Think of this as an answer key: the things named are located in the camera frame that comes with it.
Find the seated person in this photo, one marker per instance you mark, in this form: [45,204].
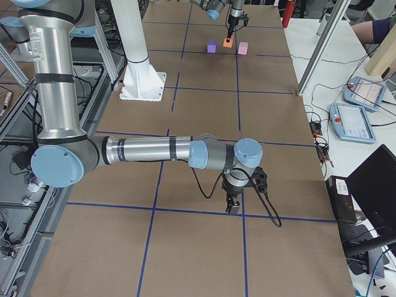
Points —
[372,32]

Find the black computer box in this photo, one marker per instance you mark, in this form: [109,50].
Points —
[341,201]

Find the purple foam cube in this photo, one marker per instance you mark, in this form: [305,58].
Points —
[212,46]

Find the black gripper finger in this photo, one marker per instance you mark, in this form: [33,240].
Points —
[228,205]
[229,36]
[234,208]

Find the far blue teach pendant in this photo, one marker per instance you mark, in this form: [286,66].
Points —
[363,92]

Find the orange foam cube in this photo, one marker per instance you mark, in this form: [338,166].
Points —
[228,45]

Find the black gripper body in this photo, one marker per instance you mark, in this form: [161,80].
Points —
[232,191]
[232,22]

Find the aluminium frame post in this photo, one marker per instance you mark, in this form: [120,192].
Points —
[327,28]

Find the blue teach pendant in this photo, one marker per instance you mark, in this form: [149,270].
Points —
[363,92]
[350,123]

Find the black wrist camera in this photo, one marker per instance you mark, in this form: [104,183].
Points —
[244,17]
[259,180]

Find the pink foam cube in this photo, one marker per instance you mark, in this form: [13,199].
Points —
[243,48]

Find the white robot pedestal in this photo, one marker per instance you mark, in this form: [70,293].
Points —
[141,81]

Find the near blue teach pendant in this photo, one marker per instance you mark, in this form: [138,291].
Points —
[350,123]

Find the black laptop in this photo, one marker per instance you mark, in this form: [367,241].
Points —
[372,186]

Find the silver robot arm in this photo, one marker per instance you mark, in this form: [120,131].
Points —
[213,9]
[66,153]

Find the red cylinder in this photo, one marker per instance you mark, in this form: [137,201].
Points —
[288,12]

